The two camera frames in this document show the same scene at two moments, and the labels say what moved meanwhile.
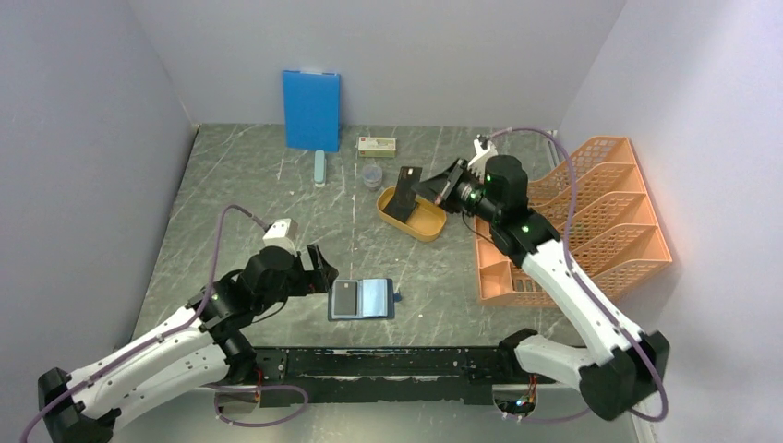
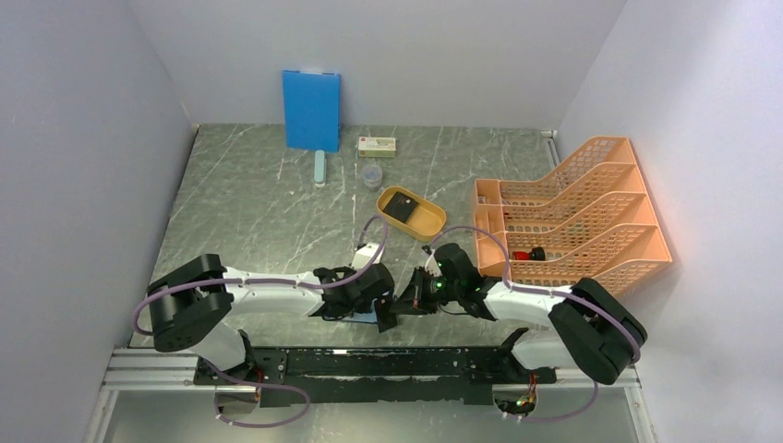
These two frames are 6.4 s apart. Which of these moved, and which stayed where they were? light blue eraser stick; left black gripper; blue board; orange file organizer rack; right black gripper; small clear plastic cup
Moved: left black gripper; right black gripper
Stayed: blue board; light blue eraser stick; orange file organizer rack; small clear plastic cup
